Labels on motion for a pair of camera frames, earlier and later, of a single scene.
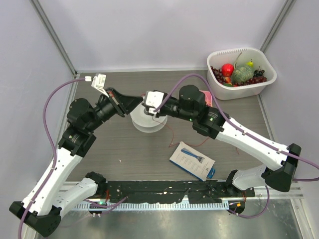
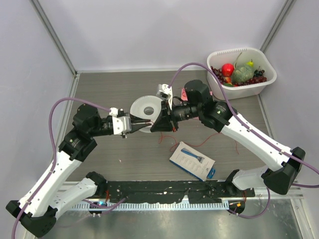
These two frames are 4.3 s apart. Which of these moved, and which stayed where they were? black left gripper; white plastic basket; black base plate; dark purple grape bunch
Moved: black left gripper
Stayed: dark purple grape bunch; white plastic basket; black base plate
